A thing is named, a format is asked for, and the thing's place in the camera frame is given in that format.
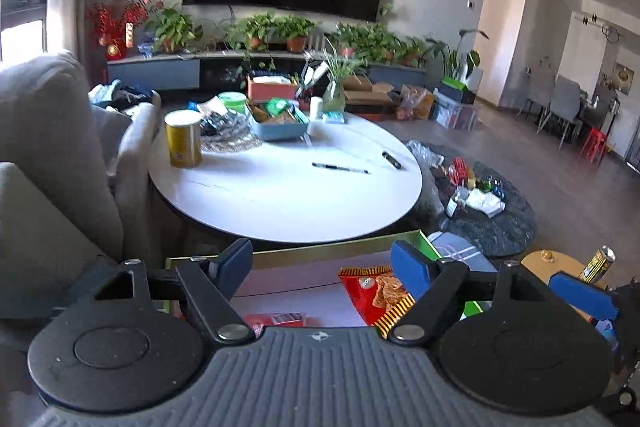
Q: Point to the teal tissue pack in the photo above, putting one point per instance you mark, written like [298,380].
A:
[335,117]

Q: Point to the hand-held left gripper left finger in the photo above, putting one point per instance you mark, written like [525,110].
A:
[235,264]

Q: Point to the grey plaid blanket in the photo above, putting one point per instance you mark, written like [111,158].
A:
[460,252]

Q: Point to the grey sofa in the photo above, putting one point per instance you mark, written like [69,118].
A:
[45,132]

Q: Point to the red yellow striped snack packet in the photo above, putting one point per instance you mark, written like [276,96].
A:
[375,297]

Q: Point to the pile of clothes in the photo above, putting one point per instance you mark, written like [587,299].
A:
[120,96]

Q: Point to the yellow canister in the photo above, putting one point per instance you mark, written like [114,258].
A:
[183,142]

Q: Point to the white round coffee table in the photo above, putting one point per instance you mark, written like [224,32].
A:
[280,202]

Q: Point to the glass vase with plant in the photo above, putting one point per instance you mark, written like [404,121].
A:
[335,94]

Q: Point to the large leaf floor plant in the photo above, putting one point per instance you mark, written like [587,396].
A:
[452,57]

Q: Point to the red berry decoration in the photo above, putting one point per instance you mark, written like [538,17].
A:
[115,19]

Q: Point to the dining table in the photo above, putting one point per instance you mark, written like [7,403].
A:
[597,109]

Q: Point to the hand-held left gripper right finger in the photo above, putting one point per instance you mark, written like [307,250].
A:
[407,269]

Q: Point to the potted green plant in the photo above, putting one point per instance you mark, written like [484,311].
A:
[350,37]
[172,27]
[385,44]
[255,29]
[295,29]
[412,49]

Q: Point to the clear plastic bin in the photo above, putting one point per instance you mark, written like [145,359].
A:
[455,116]

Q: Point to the small red snack packet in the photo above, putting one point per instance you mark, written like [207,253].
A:
[277,319]

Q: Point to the grey dining chair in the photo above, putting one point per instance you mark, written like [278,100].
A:
[537,89]
[562,104]

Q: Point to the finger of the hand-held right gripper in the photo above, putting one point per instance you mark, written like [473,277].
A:
[582,294]

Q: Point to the grey television cabinet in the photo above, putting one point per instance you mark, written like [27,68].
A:
[150,74]

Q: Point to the black pen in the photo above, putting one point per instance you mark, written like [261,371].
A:
[340,168]

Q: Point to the white cloth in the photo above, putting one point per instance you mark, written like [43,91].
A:
[485,203]

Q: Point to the red plastic stool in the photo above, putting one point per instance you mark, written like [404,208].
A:
[594,143]

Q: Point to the clear plastic bag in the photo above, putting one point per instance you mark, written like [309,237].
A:
[425,153]

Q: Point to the green rimmed cardboard box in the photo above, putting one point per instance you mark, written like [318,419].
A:
[320,252]

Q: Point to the black marker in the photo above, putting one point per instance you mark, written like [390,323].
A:
[391,159]

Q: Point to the white cup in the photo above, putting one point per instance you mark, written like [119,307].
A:
[316,108]

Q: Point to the green topped black box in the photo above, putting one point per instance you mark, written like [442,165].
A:
[457,89]

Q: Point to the small dark bottle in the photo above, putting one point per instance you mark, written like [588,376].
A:
[455,204]

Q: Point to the yellow black drink can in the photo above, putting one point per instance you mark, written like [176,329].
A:
[597,264]

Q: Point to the green lidded container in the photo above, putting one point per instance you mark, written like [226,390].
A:
[232,101]

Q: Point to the blue plastic basket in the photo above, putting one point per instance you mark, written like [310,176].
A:
[277,131]

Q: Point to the dark round rug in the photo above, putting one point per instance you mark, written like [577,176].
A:
[505,232]

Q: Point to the orange box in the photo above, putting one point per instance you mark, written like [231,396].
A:
[272,89]

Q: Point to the framed wall picture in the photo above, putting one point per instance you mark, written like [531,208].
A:
[624,78]

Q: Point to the yellow round stool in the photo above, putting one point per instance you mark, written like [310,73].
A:
[560,264]

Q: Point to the red toy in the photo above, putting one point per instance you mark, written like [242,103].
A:
[459,171]

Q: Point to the open brown cardboard box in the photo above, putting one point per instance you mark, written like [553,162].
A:
[367,92]

